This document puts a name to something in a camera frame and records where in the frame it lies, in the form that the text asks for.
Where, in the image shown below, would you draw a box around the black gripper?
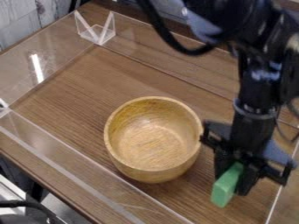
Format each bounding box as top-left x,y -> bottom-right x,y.
200,112 -> 296,196

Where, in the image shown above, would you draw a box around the green rectangular block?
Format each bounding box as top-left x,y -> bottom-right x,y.
209,163 -> 243,208

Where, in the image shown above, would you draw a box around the brown wooden bowl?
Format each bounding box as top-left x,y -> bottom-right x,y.
104,96 -> 203,184

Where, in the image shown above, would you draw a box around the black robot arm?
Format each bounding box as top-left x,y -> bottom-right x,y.
183,0 -> 299,196

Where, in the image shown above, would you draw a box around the clear acrylic tray walls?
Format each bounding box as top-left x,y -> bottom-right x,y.
0,3 -> 299,224

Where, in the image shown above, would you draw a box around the clear acrylic corner bracket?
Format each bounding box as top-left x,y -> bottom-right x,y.
73,10 -> 116,46

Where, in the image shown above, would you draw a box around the black cable lower left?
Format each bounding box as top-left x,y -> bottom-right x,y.
0,200 -> 60,224

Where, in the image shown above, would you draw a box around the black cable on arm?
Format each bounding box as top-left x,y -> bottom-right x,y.
135,0 -> 220,56

